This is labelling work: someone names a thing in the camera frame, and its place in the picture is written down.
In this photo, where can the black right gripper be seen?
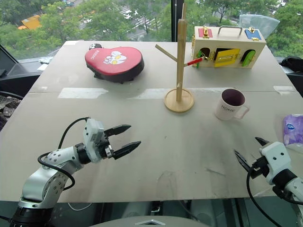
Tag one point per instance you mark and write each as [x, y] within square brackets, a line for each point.
[260, 168]

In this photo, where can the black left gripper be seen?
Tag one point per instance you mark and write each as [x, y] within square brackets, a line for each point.
[104, 147]

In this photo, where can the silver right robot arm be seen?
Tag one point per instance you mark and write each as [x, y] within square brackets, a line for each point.
[293, 189]

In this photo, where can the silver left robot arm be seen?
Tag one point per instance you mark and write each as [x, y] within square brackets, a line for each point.
[45, 179]

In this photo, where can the wooden mug tree stand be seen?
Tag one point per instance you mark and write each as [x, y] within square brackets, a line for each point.
[180, 71]

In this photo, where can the purple tissue pack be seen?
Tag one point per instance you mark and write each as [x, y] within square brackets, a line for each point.
[293, 130]

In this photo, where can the white pink mug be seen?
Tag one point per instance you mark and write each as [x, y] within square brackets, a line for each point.
[227, 110]

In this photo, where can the red heart-shaped pad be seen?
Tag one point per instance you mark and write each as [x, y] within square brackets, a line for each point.
[113, 62]

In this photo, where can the black bag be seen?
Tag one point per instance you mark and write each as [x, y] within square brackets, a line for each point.
[292, 63]

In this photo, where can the white crumpled cloth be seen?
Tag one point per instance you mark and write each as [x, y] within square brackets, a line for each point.
[45, 60]

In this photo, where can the wooden lock box toy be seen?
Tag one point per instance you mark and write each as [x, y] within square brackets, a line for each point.
[227, 42]

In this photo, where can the dark patterned cloth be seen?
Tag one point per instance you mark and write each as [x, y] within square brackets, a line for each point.
[8, 108]

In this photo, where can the clear plastic bag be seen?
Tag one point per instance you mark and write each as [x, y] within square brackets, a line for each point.
[258, 23]

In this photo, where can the black window mullion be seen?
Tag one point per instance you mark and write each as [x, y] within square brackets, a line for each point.
[174, 21]

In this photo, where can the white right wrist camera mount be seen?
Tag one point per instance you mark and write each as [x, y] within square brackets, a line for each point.
[275, 156]

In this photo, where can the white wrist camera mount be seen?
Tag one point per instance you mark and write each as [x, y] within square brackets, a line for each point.
[91, 132]
[275, 156]

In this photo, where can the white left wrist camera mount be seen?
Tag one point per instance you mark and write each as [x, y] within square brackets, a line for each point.
[91, 132]

